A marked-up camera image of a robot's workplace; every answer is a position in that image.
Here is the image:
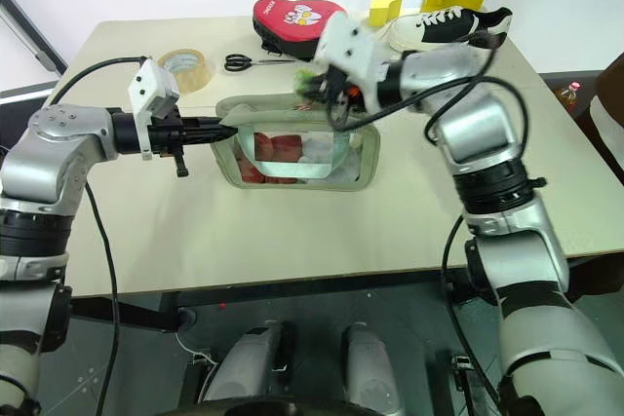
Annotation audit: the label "green pouch with clear window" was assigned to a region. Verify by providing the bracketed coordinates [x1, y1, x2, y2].
[209, 93, 381, 192]

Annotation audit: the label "clear packing tape roll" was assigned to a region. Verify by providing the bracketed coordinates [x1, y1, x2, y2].
[156, 48, 217, 94]

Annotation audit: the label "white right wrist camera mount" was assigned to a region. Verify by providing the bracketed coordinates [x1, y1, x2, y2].
[314, 11, 392, 115]

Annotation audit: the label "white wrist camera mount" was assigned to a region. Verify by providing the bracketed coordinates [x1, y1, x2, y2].
[314, 11, 392, 115]
[127, 57, 181, 162]

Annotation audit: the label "brown and white object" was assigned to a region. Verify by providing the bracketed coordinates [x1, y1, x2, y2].
[581, 52, 624, 184]

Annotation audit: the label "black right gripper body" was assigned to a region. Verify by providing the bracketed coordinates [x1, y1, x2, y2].
[319, 66, 371, 114]

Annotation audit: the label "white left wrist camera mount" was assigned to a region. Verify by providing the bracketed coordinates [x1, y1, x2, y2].
[127, 57, 181, 162]

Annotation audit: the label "black-handled scissors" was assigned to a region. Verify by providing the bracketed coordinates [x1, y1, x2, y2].
[223, 53, 299, 73]

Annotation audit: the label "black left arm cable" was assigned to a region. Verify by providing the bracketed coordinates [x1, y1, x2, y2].
[47, 56, 148, 416]

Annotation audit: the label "red cloth item in pouch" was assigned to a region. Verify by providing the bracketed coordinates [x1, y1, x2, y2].
[237, 132, 307, 186]

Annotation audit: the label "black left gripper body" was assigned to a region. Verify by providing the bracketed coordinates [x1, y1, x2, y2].
[145, 106, 192, 178]

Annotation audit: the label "grey left robot leg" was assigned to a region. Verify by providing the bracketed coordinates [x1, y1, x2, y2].
[201, 321, 296, 410]

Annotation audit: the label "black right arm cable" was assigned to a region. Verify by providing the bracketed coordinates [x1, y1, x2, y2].
[325, 43, 530, 407]

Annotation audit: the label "yellow foam block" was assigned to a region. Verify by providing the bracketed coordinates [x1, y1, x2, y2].
[368, 0, 404, 28]

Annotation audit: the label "dark rounded robot waist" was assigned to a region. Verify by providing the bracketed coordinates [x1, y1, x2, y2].
[160, 397, 421, 416]

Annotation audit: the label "thin white floor cable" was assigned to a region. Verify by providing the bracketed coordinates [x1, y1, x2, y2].
[174, 330, 221, 369]

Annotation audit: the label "grey robot leg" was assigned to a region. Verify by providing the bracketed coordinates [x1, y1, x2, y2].
[339, 321, 407, 415]
[201, 321, 296, 410]

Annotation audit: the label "black and white sneaker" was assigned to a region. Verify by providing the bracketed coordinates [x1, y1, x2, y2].
[388, 6, 515, 53]

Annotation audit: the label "green plush keychain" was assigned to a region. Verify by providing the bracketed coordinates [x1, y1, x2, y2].
[291, 68, 321, 101]

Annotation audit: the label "black table frame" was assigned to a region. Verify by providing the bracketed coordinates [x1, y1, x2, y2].
[66, 254, 624, 335]

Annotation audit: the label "red heart-shaped case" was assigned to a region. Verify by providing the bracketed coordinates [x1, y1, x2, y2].
[252, 0, 348, 62]

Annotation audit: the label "oil bottle with red cap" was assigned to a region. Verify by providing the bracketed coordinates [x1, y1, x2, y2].
[555, 81, 582, 116]

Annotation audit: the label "white item in pouch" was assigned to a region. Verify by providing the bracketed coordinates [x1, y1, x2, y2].
[295, 135, 353, 179]

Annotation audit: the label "black floor bracket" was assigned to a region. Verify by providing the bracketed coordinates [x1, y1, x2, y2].
[449, 354, 478, 394]

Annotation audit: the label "grey right robot leg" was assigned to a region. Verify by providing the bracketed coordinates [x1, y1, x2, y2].
[339, 321, 407, 415]

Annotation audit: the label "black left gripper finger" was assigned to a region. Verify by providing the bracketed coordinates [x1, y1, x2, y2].
[180, 116, 239, 133]
[180, 131, 239, 146]

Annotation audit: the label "dark diagonal metal bar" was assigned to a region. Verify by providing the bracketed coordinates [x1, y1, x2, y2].
[0, 0, 69, 79]

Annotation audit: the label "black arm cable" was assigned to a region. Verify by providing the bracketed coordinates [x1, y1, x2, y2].
[325, 43, 530, 407]
[47, 56, 148, 416]

